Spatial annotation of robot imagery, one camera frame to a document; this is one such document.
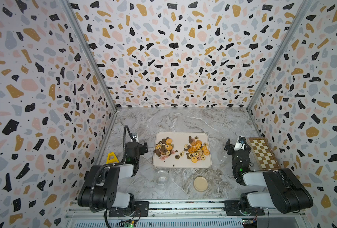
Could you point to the metal corner post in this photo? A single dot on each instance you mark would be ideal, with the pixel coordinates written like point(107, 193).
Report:
point(305, 5)
point(85, 47)

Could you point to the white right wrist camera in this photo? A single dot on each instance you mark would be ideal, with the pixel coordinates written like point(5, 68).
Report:
point(240, 144)

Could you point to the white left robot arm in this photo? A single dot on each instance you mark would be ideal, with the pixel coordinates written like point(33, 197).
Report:
point(100, 189)

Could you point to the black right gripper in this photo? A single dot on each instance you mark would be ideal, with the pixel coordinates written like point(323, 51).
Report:
point(228, 146)

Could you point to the wooden chessboard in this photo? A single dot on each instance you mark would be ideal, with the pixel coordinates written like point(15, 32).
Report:
point(264, 156)

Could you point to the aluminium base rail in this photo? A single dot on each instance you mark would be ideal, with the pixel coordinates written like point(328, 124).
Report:
point(184, 213)

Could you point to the orange pretzel cookie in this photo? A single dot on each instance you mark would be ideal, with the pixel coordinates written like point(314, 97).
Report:
point(192, 149)

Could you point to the metal corner post right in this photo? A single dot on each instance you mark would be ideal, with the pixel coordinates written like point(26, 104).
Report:
point(305, 5)

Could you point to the beige plastic tray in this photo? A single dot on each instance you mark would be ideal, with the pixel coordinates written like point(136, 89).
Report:
point(168, 146)

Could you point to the clear plastic cookie jar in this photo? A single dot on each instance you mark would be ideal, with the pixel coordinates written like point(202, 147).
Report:
point(224, 159)

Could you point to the jar with beige lid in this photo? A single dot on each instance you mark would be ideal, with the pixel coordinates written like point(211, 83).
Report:
point(161, 179)

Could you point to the beige round jar lid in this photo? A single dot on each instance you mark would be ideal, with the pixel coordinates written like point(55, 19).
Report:
point(200, 184)

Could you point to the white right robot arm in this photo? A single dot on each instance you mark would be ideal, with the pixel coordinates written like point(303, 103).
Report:
point(254, 164)

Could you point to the metal corner post left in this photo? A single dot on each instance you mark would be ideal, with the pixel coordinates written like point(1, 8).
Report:
point(85, 47)

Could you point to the yellow flower cookie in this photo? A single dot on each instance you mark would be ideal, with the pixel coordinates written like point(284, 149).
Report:
point(194, 159)

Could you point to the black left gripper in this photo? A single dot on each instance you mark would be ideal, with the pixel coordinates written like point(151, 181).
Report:
point(142, 148)

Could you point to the yellow plastic triangle toy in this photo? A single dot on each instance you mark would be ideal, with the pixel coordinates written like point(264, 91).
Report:
point(111, 158)

